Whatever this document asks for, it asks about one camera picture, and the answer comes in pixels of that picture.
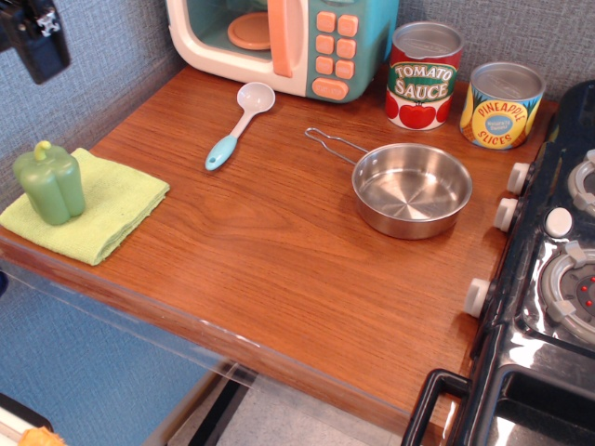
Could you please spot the pineapple slices can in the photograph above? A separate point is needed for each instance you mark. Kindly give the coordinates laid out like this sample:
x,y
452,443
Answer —
x,y
501,105

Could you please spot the small steel pan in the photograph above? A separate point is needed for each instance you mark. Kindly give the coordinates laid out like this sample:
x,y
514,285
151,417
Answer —
x,y
407,191

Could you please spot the orange object bottom left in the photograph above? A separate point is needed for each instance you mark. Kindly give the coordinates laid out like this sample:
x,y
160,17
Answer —
x,y
40,436

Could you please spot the green folded rag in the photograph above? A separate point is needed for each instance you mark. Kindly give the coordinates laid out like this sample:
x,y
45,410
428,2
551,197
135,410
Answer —
x,y
118,199

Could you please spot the white stove knob bottom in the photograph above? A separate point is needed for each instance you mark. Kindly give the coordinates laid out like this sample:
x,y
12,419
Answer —
x,y
475,297

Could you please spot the white stove knob top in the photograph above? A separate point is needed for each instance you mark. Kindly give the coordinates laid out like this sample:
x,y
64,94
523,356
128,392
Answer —
x,y
517,177

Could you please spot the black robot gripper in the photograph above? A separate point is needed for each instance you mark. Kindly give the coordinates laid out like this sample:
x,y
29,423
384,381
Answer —
x,y
35,31

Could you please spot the black toy stove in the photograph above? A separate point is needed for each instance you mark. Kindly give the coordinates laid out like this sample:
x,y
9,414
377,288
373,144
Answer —
x,y
532,374

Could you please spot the white stove knob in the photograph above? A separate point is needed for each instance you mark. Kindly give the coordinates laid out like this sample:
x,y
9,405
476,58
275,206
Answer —
x,y
475,297
505,213
517,177

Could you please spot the white and teal toy spoon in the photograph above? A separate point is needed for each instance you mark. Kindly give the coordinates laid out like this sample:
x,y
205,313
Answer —
x,y
253,98

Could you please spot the white stove knob middle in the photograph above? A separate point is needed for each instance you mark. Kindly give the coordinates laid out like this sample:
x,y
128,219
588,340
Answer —
x,y
505,213

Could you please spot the teal toy microwave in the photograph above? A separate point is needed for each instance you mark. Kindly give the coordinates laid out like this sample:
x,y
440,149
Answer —
x,y
325,50

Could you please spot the green toy bell pepper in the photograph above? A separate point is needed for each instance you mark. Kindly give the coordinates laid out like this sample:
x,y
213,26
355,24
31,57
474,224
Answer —
x,y
51,179

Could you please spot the tomato sauce can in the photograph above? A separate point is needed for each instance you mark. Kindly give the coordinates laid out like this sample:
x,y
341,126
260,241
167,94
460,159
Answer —
x,y
423,67

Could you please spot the orange microwave turntable plate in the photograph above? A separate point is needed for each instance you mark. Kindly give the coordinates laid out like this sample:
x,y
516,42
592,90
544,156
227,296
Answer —
x,y
251,31

